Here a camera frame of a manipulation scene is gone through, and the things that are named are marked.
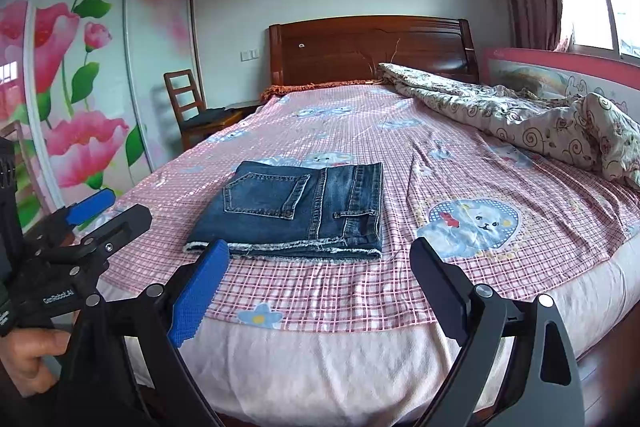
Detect wooden chair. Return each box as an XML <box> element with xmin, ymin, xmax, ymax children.
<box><xmin>164</xmin><ymin>69</ymin><xmax>246</xmax><ymax>152</ymax></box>

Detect pink checked bedsheet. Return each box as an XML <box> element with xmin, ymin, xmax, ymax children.
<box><xmin>95</xmin><ymin>79</ymin><xmax>640</xmax><ymax>333</ymax></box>

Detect floral quilt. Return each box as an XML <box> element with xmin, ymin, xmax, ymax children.
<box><xmin>376</xmin><ymin>63</ymin><xmax>640</xmax><ymax>192</ymax></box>

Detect person's left hand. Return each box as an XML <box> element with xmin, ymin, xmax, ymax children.
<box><xmin>0</xmin><ymin>327</ymin><xmax>73</xmax><ymax>395</ymax></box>

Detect orange fringed cloth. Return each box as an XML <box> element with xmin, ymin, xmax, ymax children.
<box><xmin>260</xmin><ymin>79</ymin><xmax>381</xmax><ymax>100</ymax></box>

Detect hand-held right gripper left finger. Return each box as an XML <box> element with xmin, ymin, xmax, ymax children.
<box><xmin>50</xmin><ymin>238</ymin><xmax>231</xmax><ymax>427</ymax></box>

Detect pink child's bed board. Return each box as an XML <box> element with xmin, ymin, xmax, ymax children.
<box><xmin>480</xmin><ymin>48</ymin><xmax>640</xmax><ymax>108</ymax></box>

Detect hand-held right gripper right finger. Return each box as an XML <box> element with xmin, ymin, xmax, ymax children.
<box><xmin>409</xmin><ymin>236</ymin><xmax>586</xmax><ymax>427</ymax></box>

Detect flower print wardrobe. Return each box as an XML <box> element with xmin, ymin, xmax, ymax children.
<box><xmin>0</xmin><ymin>0</ymin><xmax>201</xmax><ymax>238</ymax></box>

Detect pale pink mattress blanket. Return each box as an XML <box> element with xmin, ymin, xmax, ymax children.
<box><xmin>95</xmin><ymin>237</ymin><xmax>640</xmax><ymax>413</ymax></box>

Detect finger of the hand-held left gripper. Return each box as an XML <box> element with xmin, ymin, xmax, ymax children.
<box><xmin>75</xmin><ymin>204</ymin><xmax>153</xmax><ymax>269</ymax></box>
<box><xmin>22</xmin><ymin>188</ymin><xmax>117</xmax><ymax>251</ymax></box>

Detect blue denim pants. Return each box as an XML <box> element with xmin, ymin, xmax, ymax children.
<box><xmin>182</xmin><ymin>160</ymin><xmax>386</xmax><ymax>263</ymax></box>

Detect wooden headboard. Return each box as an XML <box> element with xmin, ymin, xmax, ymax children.
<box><xmin>267</xmin><ymin>15</ymin><xmax>481</xmax><ymax>90</ymax></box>

